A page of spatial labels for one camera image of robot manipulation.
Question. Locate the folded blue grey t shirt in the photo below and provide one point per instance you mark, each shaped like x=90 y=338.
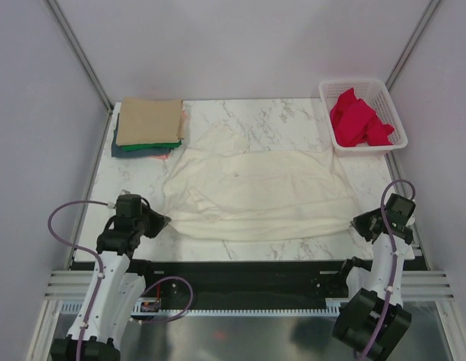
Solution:
x=117 y=152

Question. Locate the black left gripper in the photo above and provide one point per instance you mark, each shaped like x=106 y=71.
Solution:
x=159 y=221

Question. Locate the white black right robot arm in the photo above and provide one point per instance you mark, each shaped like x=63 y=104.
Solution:
x=374 y=320

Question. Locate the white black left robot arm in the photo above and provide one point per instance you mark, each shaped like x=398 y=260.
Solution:
x=98 y=329

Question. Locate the red t shirt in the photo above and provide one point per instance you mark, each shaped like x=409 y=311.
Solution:
x=354 y=122

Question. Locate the white slotted cable duct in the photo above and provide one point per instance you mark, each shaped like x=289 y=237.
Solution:
x=330 y=309

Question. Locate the left aluminium frame post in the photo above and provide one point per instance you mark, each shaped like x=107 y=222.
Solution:
x=68 y=32

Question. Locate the white plastic laundry basket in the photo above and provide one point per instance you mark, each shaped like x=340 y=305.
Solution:
x=376 y=95

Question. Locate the folded tan t shirt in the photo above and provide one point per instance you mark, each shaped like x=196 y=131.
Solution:
x=149 y=122

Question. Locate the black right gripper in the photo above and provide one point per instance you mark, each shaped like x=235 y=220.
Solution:
x=359 y=221

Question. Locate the right aluminium frame post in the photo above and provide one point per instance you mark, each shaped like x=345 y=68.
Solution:
x=425 y=20

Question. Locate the folded salmon pink t shirt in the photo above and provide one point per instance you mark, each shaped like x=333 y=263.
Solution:
x=161 y=155

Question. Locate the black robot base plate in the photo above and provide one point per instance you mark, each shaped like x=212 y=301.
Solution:
x=232 y=285

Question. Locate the cream white t shirt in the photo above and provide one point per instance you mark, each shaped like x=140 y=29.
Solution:
x=220 y=190

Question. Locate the folded green t shirt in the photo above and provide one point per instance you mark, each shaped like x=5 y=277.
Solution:
x=135 y=147

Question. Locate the aluminium frame post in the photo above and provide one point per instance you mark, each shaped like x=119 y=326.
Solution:
x=68 y=32
x=425 y=20

